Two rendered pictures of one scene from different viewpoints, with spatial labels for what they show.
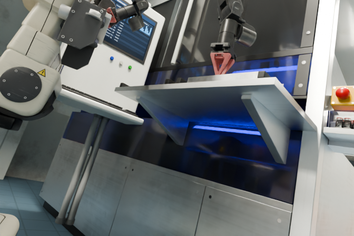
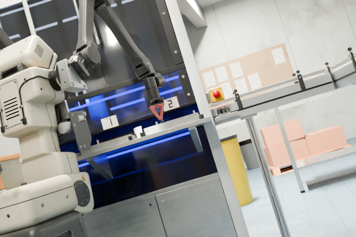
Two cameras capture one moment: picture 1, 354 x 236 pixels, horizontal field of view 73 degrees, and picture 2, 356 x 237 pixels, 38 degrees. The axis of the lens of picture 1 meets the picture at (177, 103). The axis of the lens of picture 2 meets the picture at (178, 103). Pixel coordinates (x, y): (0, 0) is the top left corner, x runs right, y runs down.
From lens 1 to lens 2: 185 cm
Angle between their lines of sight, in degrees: 44
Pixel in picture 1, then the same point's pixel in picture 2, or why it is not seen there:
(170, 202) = (129, 227)
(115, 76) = (7, 148)
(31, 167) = not seen: outside the picture
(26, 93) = (86, 197)
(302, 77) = (187, 88)
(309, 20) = (171, 40)
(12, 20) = not seen: outside the picture
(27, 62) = (74, 177)
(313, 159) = (216, 140)
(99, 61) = not seen: outside the picture
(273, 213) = (210, 183)
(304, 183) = (218, 156)
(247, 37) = (161, 83)
